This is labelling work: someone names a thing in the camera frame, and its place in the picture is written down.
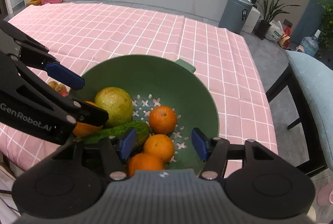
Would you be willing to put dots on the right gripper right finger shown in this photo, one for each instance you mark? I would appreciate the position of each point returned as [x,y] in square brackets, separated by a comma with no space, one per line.
[212,151]

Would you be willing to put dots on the light blue seat cushion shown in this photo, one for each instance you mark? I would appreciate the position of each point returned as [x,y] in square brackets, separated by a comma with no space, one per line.
[315,81]

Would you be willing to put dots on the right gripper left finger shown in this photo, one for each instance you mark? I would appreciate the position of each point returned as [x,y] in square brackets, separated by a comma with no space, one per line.
[114,151]

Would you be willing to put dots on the leafy green pothos plant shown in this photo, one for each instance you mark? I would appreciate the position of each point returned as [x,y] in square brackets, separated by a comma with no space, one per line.
[325,39]

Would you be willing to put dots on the grey trash bin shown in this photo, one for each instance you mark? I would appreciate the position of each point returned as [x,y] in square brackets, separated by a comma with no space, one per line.
[235,15]

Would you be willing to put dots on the potted long leaf plant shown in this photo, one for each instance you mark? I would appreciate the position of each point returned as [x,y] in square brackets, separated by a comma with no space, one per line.
[270,9]

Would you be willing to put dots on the pink checkered tablecloth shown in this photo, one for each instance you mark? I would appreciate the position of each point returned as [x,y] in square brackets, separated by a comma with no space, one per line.
[81,36]

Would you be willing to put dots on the orange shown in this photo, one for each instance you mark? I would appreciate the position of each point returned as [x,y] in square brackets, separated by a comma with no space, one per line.
[161,146]
[144,161]
[162,120]

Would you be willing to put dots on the orange front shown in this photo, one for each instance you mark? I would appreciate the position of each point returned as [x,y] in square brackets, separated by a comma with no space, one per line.
[144,161]

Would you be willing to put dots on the green cucumber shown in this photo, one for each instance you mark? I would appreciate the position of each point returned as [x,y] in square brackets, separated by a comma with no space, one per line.
[143,131]

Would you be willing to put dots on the red cherry tomato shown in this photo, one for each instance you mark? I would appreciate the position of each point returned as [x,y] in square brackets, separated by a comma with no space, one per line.
[64,94]

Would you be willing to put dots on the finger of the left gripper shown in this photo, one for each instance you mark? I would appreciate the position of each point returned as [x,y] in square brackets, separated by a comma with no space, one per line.
[91,114]
[65,75]

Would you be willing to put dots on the large green pear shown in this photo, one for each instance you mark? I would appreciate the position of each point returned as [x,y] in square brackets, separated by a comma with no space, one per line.
[118,103]

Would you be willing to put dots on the green colander bowl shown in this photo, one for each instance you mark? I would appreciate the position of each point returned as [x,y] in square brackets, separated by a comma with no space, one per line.
[152,82]

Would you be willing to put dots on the blue water jug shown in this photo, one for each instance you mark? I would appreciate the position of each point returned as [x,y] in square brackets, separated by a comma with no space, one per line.
[309,45]

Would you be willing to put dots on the white plastic bag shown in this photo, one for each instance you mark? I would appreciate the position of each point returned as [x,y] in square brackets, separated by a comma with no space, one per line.
[275,31]

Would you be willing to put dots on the brown longan fruit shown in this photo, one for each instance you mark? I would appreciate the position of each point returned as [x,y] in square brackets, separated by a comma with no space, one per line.
[52,84]
[60,88]

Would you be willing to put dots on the black wooden chair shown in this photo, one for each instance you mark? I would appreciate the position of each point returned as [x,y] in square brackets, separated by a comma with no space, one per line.
[317,162]

